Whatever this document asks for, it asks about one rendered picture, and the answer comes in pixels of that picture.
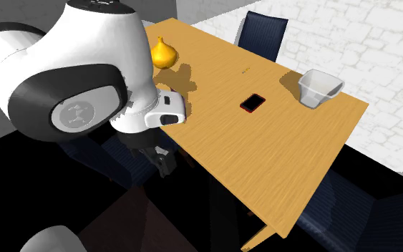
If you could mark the black phone with red edge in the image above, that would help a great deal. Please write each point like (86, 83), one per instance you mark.
(252, 102)

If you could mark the small yellow pen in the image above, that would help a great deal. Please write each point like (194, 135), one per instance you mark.
(245, 70)

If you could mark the white angular bowl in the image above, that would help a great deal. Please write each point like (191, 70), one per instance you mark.
(318, 89)

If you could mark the yellow onion-shaped vase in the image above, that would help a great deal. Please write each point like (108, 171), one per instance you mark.
(163, 55)

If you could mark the wooden table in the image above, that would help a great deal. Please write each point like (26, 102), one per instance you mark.
(257, 146)

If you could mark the dark blue chair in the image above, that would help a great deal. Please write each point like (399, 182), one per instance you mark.
(117, 159)
(340, 209)
(262, 35)

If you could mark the dark brown robot stand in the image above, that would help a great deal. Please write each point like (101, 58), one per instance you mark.
(135, 227)

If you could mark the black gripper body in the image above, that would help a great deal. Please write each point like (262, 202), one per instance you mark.
(136, 139)

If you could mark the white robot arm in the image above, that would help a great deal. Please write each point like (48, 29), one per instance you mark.
(82, 45)

